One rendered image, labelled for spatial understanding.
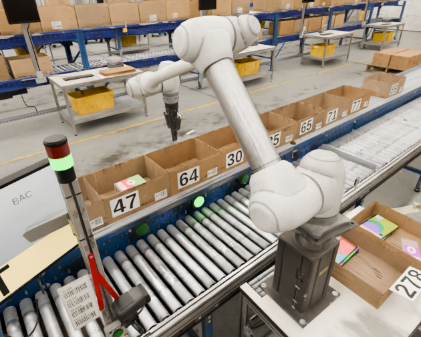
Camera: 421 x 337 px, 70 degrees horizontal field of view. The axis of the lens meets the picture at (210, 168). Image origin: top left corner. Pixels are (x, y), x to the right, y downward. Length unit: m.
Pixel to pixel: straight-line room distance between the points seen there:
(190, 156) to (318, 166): 1.28
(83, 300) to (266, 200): 0.62
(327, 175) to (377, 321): 0.74
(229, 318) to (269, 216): 1.49
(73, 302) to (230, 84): 0.81
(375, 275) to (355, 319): 0.28
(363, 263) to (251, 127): 1.03
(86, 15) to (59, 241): 5.37
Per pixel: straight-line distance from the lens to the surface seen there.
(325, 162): 1.06
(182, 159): 2.15
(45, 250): 1.02
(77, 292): 1.03
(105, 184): 1.93
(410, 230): 2.04
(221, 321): 2.31
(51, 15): 5.99
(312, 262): 1.24
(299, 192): 0.96
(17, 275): 1.01
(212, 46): 1.03
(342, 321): 1.51
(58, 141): 0.76
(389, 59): 9.13
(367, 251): 1.82
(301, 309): 1.45
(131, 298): 1.10
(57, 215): 0.98
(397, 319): 1.61
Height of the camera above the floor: 1.95
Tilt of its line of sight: 31 degrees down
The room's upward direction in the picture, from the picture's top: 1 degrees counter-clockwise
